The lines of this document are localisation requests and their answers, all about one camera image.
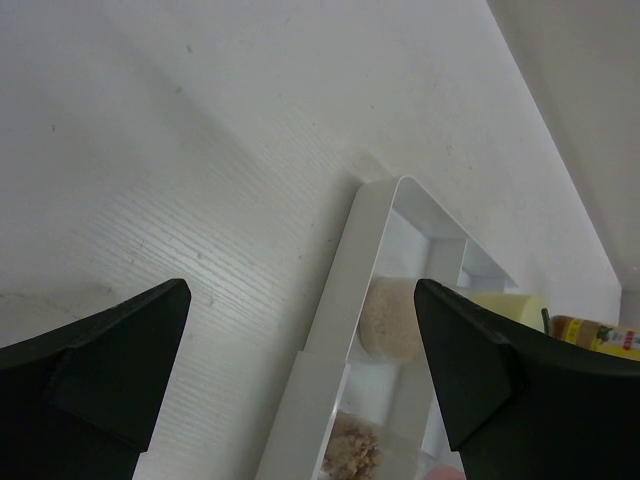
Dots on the pink-lid spice bottle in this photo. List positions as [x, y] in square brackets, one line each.
[359, 449]

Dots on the yellow-lid spice bottle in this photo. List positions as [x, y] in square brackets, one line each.
[388, 326]

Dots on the brown bottle yellow label left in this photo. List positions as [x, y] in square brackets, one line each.
[597, 337]

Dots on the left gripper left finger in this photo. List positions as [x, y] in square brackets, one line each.
[82, 401]

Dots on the white three-compartment tray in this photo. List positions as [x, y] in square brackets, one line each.
[394, 229]

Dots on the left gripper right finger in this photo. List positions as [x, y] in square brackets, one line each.
[519, 404]

